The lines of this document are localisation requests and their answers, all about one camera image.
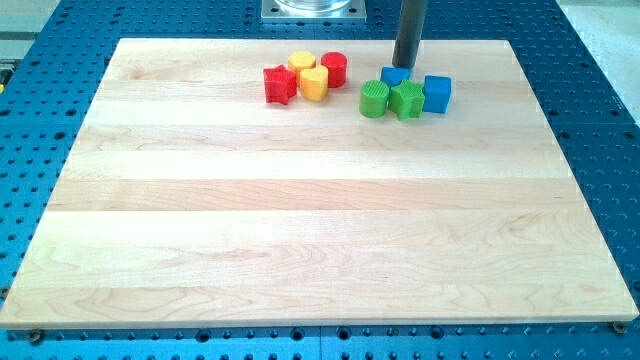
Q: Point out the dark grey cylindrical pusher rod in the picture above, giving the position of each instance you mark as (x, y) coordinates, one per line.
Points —
(410, 26)

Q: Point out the red cylinder block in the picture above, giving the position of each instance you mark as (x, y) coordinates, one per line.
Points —
(336, 64)

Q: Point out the blue cube block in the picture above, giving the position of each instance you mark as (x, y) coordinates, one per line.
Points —
(437, 91)

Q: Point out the yellow heart block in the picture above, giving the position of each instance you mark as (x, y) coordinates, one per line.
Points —
(314, 83)

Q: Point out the yellow hexagon block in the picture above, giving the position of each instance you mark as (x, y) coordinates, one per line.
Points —
(300, 60)

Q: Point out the red star block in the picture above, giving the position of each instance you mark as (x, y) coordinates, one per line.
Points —
(280, 84)

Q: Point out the board corner screw right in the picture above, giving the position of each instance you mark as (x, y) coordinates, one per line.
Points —
(619, 327)

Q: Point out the blue triangle block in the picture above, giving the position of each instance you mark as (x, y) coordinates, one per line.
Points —
(393, 76)

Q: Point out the green star block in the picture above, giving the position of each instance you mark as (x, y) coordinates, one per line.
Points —
(407, 99)

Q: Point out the green cylinder block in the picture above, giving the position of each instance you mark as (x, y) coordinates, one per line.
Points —
(373, 98)

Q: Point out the board corner screw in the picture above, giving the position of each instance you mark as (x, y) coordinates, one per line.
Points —
(619, 327)
(35, 336)

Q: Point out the light wooden board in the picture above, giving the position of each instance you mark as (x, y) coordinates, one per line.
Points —
(189, 201)

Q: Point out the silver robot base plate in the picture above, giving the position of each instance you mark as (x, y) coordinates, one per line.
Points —
(307, 10)

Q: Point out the board corner screw left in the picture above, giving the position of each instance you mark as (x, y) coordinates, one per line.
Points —
(35, 336)

